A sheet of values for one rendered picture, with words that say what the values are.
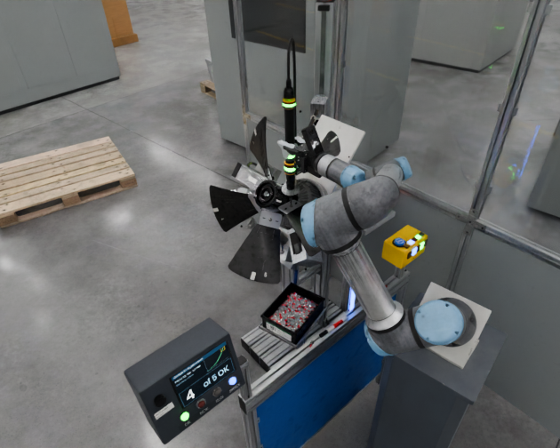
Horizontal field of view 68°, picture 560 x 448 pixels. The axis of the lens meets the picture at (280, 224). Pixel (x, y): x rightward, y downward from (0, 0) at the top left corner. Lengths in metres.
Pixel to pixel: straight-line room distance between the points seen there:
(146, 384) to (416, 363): 0.81
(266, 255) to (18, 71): 5.61
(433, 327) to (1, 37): 6.32
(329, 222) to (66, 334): 2.34
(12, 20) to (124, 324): 4.78
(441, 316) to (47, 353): 2.42
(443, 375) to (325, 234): 0.62
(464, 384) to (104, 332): 2.22
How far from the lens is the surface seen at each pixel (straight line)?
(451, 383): 1.42
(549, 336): 2.23
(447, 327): 1.22
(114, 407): 2.64
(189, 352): 1.13
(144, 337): 2.86
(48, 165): 4.79
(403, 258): 1.69
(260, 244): 1.71
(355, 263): 1.10
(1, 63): 6.80
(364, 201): 1.00
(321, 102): 2.09
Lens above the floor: 2.15
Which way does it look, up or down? 38 degrees down
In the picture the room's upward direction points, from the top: 2 degrees counter-clockwise
